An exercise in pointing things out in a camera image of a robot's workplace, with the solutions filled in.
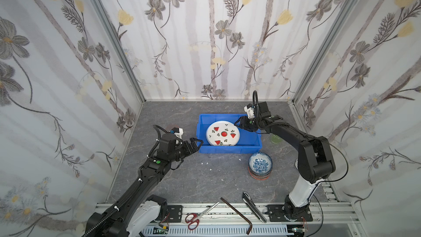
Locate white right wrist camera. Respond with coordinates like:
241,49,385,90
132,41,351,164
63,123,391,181
244,104,255,119

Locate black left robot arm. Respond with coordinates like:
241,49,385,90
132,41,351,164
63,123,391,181
84,133,203,237

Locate red rimmed bowl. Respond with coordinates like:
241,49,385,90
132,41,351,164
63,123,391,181
248,168,271,181

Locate white slotted cable duct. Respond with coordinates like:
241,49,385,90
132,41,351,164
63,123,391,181
142,225,294,237

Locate green glass cup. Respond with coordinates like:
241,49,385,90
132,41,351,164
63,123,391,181
270,134,283,144

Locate dark bent metal bar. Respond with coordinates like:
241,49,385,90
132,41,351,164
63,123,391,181
220,197,253,235

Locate blue patterned bowl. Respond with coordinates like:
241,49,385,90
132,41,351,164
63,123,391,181
248,152,273,176

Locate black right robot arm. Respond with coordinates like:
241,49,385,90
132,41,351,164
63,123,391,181
235,102,336,221

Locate white watermelon plate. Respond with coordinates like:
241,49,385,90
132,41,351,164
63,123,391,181
206,121,240,146

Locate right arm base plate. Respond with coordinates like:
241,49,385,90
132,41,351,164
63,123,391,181
266,204,313,222

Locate blue plastic bin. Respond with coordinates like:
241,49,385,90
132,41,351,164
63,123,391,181
196,114,262,154

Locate red handled scissors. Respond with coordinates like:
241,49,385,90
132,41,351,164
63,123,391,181
185,202,220,231

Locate aluminium front rail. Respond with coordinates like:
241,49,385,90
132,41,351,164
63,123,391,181
180,200,360,226

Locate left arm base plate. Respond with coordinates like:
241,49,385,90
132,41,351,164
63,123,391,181
159,205,183,224

